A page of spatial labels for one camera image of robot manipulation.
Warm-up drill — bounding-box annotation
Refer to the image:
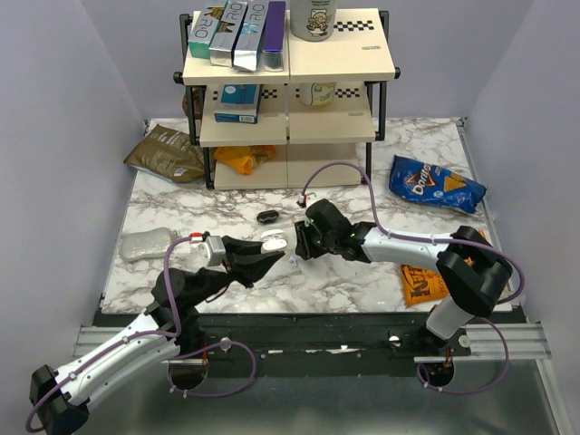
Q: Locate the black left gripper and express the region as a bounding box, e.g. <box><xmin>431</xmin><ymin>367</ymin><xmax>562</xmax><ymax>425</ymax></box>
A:
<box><xmin>189</xmin><ymin>236</ymin><xmax>285</xmax><ymax>307</ymax></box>

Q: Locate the white earbud charging case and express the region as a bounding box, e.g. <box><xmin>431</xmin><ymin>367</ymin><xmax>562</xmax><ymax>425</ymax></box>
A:
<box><xmin>260</xmin><ymin>229</ymin><xmax>288</xmax><ymax>253</ymax></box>

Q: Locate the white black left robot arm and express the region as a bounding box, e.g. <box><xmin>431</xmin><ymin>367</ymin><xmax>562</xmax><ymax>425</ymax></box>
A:
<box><xmin>25</xmin><ymin>233</ymin><xmax>285</xmax><ymax>434</ymax></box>

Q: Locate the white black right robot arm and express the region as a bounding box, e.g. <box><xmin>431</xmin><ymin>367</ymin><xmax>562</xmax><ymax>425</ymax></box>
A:
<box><xmin>295</xmin><ymin>199</ymin><xmax>513</xmax><ymax>355</ymax></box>

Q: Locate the blue Doritos chip bag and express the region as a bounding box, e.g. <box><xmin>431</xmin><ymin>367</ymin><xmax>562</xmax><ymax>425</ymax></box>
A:
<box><xmin>389</xmin><ymin>155</ymin><xmax>487</xmax><ymax>214</ymax></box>

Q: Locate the yellow orange snack packet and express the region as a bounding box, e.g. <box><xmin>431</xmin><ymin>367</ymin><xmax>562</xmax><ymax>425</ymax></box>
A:
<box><xmin>214</xmin><ymin>145</ymin><xmax>277</xmax><ymax>175</ymax></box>

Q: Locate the silver glitter pouch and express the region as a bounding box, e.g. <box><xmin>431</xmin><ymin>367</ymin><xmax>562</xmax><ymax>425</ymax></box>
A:
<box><xmin>119</xmin><ymin>227</ymin><xmax>178</xmax><ymax>263</ymax></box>

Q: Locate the beige three-tier shelf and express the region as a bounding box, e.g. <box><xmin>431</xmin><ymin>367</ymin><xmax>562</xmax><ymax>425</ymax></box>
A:
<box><xmin>173</xmin><ymin>8</ymin><xmax>401</xmax><ymax>190</ymax></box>

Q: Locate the orange snack bag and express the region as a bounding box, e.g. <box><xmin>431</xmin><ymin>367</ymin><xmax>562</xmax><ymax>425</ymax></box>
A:
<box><xmin>398</xmin><ymin>229</ymin><xmax>488</xmax><ymax>309</ymax></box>

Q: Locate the brown foil pouch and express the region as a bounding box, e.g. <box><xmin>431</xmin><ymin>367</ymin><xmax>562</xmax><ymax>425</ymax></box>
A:
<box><xmin>123</xmin><ymin>125</ymin><xmax>205</xmax><ymax>184</ymax></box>

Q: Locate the cream printed mug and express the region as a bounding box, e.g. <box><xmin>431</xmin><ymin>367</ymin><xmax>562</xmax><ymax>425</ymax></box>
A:
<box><xmin>298</xmin><ymin>82</ymin><xmax>336</xmax><ymax>108</ymax></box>

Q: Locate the blue white carton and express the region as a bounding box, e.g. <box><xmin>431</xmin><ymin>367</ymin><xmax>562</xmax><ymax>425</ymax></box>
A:
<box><xmin>214</xmin><ymin>84</ymin><xmax>262</xmax><ymax>124</ymax></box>

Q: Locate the dark brown packet behind shelf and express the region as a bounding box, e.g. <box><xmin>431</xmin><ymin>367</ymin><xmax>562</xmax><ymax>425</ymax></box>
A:
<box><xmin>182</xmin><ymin>87</ymin><xmax>202</xmax><ymax>120</ymax></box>

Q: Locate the purple box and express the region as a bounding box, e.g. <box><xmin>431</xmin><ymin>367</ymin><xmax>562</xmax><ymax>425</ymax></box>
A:
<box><xmin>262</xmin><ymin>1</ymin><xmax>286</xmax><ymax>72</ymax></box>

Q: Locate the silver blue RIO box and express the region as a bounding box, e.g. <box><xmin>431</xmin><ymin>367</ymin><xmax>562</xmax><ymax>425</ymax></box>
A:
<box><xmin>233</xmin><ymin>1</ymin><xmax>270</xmax><ymax>72</ymax></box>

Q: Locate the white cartoon mug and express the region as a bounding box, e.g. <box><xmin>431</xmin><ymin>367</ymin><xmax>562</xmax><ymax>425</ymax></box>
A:
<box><xmin>290</xmin><ymin>0</ymin><xmax>338</xmax><ymax>42</ymax></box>

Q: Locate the teal RIO box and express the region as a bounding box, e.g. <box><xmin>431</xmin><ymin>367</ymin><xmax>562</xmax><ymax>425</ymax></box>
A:
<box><xmin>188</xmin><ymin>1</ymin><xmax>227</xmax><ymax>59</ymax></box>

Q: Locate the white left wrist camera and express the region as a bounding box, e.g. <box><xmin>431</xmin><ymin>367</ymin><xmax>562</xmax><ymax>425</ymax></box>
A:
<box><xmin>198</xmin><ymin>236</ymin><xmax>227</xmax><ymax>267</ymax></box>

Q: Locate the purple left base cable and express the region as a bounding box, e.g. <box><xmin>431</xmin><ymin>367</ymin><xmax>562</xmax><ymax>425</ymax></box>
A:
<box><xmin>168</xmin><ymin>339</ymin><xmax>258</xmax><ymax>400</ymax></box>

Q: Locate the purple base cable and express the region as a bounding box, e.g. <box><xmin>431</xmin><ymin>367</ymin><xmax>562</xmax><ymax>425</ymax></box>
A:
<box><xmin>416</xmin><ymin>316</ymin><xmax>511</xmax><ymax>395</ymax></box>
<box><xmin>168</xmin><ymin>339</ymin><xmax>258</xmax><ymax>400</ymax></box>

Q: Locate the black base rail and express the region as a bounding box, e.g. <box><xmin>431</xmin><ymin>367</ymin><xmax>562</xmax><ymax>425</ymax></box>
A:
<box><xmin>92</xmin><ymin>311</ymin><xmax>472</xmax><ymax>378</ymax></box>

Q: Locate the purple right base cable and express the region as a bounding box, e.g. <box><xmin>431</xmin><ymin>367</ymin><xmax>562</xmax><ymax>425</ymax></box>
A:
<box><xmin>416</xmin><ymin>316</ymin><xmax>511</xmax><ymax>395</ymax></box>

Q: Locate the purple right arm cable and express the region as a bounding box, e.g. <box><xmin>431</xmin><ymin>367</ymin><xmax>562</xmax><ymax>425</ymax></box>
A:
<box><xmin>296</xmin><ymin>161</ymin><xmax>527</xmax><ymax>303</ymax></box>

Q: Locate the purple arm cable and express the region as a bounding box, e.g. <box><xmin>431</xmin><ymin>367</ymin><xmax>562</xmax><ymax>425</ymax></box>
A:
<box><xmin>296</xmin><ymin>161</ymin><xmax>527</xmax><ymax>303</ymax></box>
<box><xmin>24</xmin><ymin>233</ymin><xmax>205</xmax><ymax>434</ymax></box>

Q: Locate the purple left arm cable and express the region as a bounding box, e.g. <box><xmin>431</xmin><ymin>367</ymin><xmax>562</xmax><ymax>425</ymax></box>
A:
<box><xmin>24</xmin><ymin>233</ymin><xmax>205</xmax><ymax>434</ymax></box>

